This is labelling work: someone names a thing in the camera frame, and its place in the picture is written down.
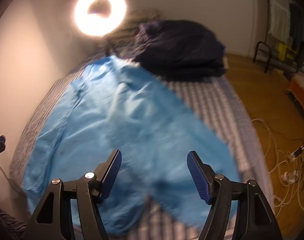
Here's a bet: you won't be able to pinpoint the light blue garment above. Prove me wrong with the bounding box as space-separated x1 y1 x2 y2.
23 56 240 236

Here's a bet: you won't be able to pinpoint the dark navy clothes pile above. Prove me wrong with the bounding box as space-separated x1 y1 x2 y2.
133 20 226 82

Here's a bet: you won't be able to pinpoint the blue white striped bed cover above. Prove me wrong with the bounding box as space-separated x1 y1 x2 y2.
10 50 273 239

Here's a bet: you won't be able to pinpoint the patterned pillow at bed head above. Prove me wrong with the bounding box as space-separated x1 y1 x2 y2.
106 8 164 47

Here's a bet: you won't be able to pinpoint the white hanging cloth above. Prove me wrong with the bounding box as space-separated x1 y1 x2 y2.
268 0 291 43

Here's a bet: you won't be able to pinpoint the white cables on floor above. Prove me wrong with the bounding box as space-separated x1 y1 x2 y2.
250 118 304 215

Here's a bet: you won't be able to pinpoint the bright ring light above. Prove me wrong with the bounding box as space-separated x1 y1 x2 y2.
74 0 127 37

